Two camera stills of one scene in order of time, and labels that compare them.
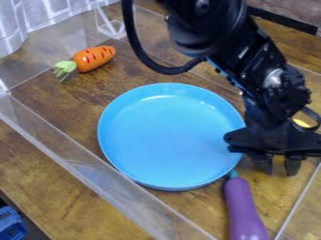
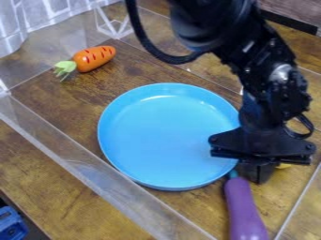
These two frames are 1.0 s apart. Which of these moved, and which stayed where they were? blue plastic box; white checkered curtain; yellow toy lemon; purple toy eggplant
Moved: yellow toy lemon
Stayed: blue plastic box; white checkered curtain; purple toy eggplant
